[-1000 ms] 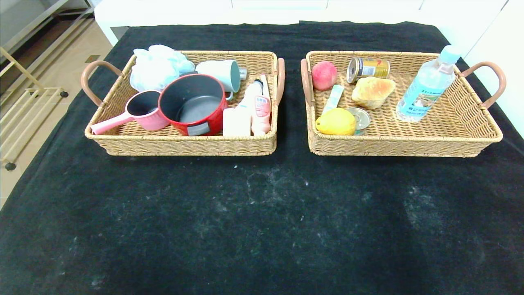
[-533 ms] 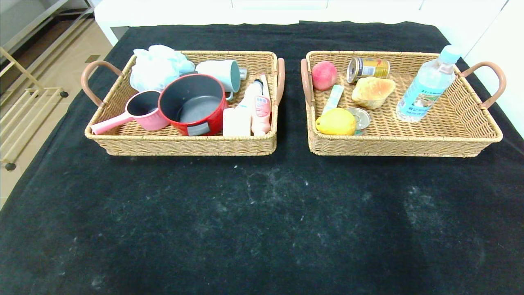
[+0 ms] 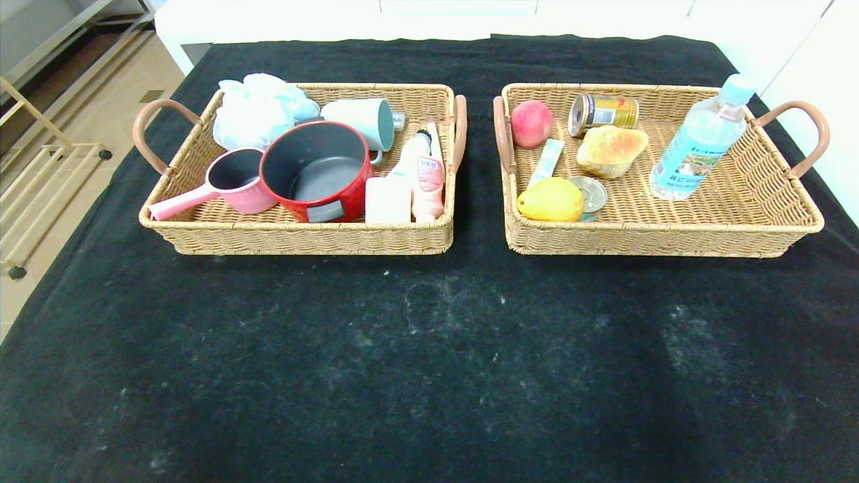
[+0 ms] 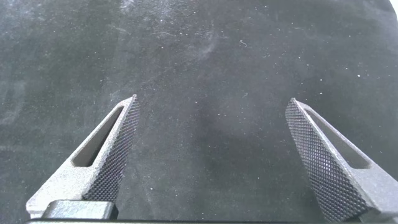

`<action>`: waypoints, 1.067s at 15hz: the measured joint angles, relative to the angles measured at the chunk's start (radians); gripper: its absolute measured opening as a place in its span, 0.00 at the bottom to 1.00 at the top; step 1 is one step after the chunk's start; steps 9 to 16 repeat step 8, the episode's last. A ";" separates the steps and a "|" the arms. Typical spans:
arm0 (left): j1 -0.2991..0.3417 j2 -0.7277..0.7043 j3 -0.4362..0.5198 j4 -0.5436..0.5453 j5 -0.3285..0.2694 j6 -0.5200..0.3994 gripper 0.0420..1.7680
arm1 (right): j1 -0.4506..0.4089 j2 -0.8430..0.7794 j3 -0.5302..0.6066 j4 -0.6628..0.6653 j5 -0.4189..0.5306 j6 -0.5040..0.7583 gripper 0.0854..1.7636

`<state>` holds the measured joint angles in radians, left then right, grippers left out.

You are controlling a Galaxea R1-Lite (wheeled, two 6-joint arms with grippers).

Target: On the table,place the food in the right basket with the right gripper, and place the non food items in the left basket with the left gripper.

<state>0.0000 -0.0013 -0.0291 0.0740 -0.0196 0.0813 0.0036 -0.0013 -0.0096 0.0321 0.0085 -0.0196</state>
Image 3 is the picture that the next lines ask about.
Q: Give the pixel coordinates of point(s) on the black table cloth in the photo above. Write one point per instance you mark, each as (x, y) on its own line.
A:
(436, 376)

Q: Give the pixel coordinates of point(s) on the grey metal shelf frame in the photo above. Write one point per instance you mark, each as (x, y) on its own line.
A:
(33, 27)

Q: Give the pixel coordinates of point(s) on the light blue mesh bath pouf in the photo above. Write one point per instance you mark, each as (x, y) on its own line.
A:
(255, 112)

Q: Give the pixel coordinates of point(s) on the clear plastic flat case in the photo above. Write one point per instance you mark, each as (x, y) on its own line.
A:
(399, 121)

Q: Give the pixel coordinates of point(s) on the pink plastic water scoop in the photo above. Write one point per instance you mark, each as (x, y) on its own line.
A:
(231, 172)

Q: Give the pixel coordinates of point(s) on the yellow pear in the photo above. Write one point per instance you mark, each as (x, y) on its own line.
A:
(550, 200)

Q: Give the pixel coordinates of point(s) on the pink lotion tube white cap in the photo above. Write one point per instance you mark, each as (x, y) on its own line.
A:
(429, 189)

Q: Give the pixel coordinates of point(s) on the yellow drink can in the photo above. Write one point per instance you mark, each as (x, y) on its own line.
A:
(611, 111)

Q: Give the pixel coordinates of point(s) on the green chewing gum pack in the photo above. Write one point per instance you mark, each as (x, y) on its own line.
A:
(549, 161)

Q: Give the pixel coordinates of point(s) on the white bottle with black tip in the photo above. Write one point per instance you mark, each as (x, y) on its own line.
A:
(413, 159)

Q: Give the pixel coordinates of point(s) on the white cabinet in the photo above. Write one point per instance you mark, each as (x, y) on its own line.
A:
(302, 20)

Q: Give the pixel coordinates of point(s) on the pink peach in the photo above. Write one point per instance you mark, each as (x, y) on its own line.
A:
(531, 125)

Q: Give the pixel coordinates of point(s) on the clear water bottle blue cap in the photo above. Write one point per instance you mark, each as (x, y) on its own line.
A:
(704, 139)

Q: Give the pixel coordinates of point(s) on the thin pink and white stick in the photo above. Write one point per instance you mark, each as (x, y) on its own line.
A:
(435, 139)

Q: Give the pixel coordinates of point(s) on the small tin can green label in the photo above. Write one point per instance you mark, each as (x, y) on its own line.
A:
(595, 191)

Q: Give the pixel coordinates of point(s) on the white soap bar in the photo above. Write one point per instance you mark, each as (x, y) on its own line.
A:
(387, 201)

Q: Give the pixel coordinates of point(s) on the golden striped bread roll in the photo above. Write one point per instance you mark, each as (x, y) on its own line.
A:
(611, 151)

